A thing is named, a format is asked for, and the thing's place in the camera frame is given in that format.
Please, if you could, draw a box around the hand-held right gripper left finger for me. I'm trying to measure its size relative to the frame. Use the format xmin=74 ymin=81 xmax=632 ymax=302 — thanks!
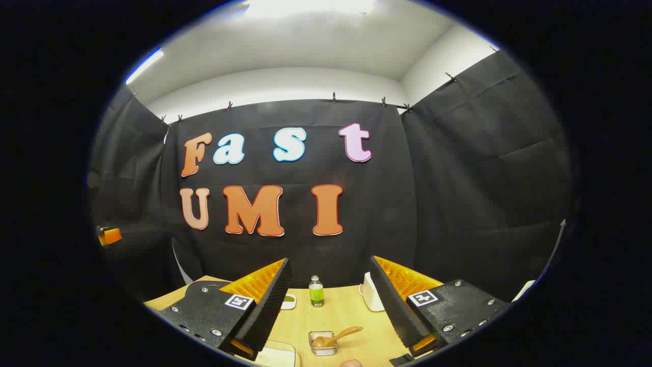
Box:
xmin=159 ymin=257 xmax=293 ymax=361

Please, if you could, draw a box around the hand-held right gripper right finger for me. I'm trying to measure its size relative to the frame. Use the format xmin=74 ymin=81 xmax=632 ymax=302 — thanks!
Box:
xmin=369 ymin=255 xmax=511 ymax=357

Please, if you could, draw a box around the wooden spoon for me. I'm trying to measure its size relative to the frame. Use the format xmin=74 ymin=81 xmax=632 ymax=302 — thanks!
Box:
xmin=312 ymin=326 xmax=364 ymax=350

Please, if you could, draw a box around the wire chopstick holder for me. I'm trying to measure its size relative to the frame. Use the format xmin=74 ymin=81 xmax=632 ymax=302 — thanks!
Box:
xmin=308 ymin=331 xmax=338 ymax=356

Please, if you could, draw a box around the white toaster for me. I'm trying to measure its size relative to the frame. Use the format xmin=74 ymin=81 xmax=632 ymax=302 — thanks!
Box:
xmin=359 ymin=272 xmax=385 ymax=312

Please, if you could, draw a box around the green drink bottle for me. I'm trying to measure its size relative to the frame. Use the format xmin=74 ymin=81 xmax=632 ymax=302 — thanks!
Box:
xmin=309 ymin=275 xmax=325 ymax=307

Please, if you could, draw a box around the black backdrop cloth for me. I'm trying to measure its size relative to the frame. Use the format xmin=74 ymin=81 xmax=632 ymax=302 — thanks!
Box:
xmin=88 ymin=48 xmax=574 ymax=306

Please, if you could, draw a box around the row of small black clips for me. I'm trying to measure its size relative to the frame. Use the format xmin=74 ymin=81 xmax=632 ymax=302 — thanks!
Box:
xmin=130 ymin=45 xmax=502 ymax=125

